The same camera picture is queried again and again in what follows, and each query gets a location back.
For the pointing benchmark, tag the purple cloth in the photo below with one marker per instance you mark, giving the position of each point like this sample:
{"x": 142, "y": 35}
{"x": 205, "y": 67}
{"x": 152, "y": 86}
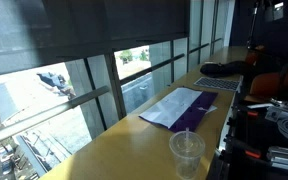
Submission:
{"x": 194, "y": 114}

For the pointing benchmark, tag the white paper in folder flap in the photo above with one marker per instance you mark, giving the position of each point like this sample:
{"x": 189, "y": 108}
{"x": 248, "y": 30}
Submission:
{"x": 170, "y": 106}

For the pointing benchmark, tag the clear drinking straw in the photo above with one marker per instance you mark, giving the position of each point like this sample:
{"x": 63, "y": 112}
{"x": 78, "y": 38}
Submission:
{"x": 187, "y": 135}

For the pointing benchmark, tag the loose white paper sheet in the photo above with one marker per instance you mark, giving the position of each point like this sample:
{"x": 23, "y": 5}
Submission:
{"x": 212, "y": 108}

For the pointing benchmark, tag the grey computer keyboard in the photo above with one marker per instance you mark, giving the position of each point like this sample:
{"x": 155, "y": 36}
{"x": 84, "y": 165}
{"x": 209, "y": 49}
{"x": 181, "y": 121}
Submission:
{"x": 217, "y": 84}

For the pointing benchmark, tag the clear plastic cup with lid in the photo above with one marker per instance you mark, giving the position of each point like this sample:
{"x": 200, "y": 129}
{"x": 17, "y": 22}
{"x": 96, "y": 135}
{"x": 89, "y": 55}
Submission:
{"x": 187, "y": 160}

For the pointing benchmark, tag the black bag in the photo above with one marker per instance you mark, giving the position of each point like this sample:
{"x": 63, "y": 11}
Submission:
{"x": 224, "y": 69}

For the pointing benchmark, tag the dark roller blind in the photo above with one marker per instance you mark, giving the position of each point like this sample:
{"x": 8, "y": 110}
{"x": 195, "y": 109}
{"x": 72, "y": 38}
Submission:
{"x": 84, "y": 26}

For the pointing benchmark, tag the small orange chair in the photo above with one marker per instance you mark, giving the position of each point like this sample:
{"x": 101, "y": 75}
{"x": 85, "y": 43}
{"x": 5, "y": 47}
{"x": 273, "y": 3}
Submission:
{"x": 251, "y": 58}

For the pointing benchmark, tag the black equipment cart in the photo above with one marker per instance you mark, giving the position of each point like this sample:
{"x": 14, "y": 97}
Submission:
{"x": 247, "y": 140}

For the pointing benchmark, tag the large orange chair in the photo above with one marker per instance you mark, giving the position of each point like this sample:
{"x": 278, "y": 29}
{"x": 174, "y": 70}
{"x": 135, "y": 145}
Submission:
{"x": 264, "y": 85}

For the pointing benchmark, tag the grey power strip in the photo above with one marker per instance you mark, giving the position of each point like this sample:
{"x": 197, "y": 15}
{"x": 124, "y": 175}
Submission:
{"x": 277, "y": 114}

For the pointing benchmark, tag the silver metal bars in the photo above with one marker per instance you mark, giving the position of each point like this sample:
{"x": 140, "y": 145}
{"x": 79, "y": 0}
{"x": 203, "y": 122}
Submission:
{"x": 285, "y": 160}

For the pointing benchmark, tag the short metal window rail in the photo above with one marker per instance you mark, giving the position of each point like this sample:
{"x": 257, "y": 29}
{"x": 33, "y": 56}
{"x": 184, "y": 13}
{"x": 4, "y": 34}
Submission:
{"x": 150, "y": 69}

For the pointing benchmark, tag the long metal window rail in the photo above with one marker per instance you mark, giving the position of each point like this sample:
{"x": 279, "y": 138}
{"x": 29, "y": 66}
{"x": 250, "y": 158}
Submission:
{"x": 50, "y": 111}

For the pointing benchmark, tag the black camera stand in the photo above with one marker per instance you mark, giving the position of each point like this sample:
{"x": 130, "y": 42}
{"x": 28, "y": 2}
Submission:
{"x": 252, "y": 26}

